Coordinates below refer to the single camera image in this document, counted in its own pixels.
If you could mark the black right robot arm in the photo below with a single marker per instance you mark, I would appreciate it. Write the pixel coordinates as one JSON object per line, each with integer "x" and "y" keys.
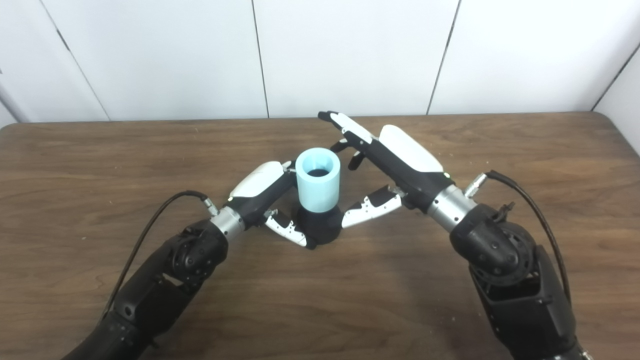
{"x": 510, "y": 270}

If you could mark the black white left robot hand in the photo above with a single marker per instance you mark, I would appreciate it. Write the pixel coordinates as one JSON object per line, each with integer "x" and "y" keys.
{"x": 260, "y": 187}

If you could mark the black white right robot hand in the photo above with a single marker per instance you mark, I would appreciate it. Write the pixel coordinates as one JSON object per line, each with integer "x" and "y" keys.
{"x": 405, "y": 165}

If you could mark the light blue cylinder cup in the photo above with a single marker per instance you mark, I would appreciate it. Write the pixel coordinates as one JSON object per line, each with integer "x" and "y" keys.
{"x": 320, "y": 192}

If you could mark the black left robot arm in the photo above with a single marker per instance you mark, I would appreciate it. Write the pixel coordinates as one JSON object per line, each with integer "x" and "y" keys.
{"x": 165, "y": 285}

